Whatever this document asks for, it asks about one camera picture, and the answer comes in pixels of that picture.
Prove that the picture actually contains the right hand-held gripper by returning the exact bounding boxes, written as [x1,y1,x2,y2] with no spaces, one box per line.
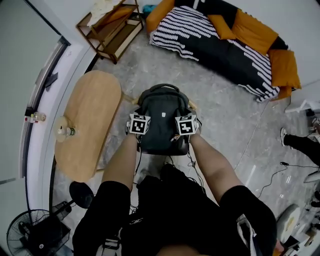
[174,114,202,137]

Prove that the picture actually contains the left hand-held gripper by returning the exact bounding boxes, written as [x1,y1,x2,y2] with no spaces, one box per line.
[124,112,152,136]

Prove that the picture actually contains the dark grey backpack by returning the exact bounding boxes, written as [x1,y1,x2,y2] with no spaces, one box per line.
[136,83,192,156]

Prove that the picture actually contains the person's right forearm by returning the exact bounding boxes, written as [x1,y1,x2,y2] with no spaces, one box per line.
[188,133,244,206]

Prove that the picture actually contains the person's left forearm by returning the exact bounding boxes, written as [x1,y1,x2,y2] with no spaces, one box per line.
[101,133,140,194]

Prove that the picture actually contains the oval wooden table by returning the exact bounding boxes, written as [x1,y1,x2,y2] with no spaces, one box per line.
[54,70,123,183]

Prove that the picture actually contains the black white striped blanket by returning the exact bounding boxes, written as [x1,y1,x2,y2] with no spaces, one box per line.
[149,0,290,103]

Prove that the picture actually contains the person's black clothing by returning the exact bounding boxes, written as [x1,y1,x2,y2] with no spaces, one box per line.
[71,163,278,256]

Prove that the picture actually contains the brown wooden shelf rack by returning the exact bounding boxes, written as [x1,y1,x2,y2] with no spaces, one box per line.
[75,0,145,65]

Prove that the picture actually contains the small clear bottle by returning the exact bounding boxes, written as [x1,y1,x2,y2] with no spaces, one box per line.
[30,111,47,124]

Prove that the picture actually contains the small orange cushion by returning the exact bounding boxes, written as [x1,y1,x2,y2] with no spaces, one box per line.
[206,13,237,41]

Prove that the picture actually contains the dark sofa with striped blanket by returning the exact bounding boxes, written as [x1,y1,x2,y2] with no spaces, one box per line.
[145,0,303,102]

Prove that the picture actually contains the large orange cushion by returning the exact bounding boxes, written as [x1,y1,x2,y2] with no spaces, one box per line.
[230,9,280,56]
[268,48,303,90]

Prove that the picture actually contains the white cloth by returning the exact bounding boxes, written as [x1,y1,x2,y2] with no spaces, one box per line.
[86,0,121,27]

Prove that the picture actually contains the black floor fan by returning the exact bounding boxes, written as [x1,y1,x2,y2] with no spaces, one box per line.
[5,180,96,256]

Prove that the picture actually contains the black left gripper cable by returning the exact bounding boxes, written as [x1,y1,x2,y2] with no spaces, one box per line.
[134,134,144,177]

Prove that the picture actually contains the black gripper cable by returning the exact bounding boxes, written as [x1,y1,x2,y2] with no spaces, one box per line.
[186,143,207,195]
[134,134,144,177]

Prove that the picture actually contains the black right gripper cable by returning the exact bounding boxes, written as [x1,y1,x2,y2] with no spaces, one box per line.
[186,143,207,195]

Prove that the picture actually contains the black floor cable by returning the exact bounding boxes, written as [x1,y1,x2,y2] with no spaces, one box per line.
[256,161,320,199]

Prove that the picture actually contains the white harness strap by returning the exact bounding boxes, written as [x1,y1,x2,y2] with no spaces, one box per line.
[235,213,258,256]

